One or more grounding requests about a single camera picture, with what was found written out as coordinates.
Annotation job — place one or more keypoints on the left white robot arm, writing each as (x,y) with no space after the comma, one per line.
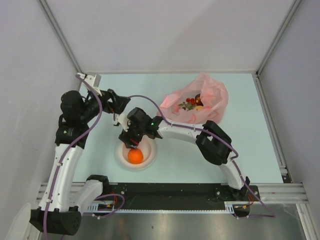
(57,213)

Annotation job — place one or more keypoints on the fake orange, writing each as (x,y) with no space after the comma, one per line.
(135,156)

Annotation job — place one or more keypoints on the white cable duct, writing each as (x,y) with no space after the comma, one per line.
(106,207)

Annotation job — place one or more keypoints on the white plate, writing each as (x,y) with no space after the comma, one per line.
(149,149)

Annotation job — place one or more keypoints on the aluminium rail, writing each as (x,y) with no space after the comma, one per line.
(270,193)
(281,159)

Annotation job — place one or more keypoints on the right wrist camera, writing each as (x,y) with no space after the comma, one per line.
(121,120)

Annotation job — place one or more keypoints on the fake dark purple fruit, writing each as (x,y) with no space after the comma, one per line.
(197,100)

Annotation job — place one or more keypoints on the fake cherry tomatoes bunch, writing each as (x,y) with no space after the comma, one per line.
(188,104)

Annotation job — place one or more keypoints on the fake yellow fruit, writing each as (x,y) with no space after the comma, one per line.
(199,107)

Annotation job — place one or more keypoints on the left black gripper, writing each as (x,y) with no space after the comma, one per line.
(109,106)

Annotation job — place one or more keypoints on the aluminium frame post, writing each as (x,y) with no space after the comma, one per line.
(279,34)
(45,7)

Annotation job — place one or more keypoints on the left aluminium frame post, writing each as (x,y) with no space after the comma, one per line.
(45,7)

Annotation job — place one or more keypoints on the pink plastic bag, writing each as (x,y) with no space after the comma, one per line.
(214,97)

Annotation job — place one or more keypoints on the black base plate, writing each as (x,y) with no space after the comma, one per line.
(179,194)

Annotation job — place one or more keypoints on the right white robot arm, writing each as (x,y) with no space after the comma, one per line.
(213,143)

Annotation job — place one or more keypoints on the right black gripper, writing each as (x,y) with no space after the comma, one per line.
(126,137)

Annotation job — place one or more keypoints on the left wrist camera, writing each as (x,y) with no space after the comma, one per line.
(91,81)

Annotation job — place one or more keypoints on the right side aluminium rail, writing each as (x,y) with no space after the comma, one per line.
(281,159)

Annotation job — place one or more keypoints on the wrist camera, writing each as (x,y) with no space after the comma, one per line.
(121,120)
(91,81)

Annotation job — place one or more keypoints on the aluminium front rail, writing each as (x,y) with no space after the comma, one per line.
(270,193)

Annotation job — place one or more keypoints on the right aluminium frame post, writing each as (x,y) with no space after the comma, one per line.
(279,34)

